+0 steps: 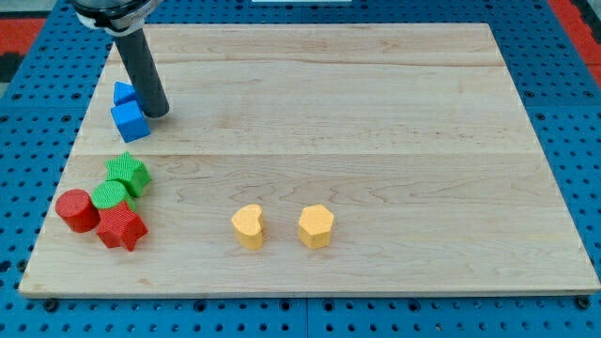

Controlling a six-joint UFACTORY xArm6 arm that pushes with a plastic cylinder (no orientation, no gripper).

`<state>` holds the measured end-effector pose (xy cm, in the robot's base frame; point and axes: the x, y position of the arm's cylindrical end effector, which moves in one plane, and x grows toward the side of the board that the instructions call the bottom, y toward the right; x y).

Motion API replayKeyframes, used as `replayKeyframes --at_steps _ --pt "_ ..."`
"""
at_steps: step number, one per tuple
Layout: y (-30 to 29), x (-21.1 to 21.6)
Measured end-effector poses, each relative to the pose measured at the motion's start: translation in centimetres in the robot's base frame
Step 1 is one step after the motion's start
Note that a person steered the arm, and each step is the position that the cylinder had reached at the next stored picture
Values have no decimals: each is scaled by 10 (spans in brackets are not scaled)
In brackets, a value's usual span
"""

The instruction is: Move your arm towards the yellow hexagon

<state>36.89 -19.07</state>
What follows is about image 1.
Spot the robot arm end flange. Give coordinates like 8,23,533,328
72,0,162,37

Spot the yellow hexagon block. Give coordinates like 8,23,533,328
299,205,334,250

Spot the light wooden board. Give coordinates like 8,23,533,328
19,23,600,299

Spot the yellow heart block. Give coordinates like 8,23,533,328
231,204,264,250

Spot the green star block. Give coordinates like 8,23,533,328
105,152,151,197

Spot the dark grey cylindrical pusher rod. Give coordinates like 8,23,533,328
114,29,170,118

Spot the blue cube block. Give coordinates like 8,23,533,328
111,101,151,143

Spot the red star block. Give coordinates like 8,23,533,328
96,202,148,252

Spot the blue triangular block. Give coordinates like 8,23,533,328
113,82,141,106

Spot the green cylinder block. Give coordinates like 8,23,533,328
91,180,136,211

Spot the red cylinder block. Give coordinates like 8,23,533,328
54,189,100,233

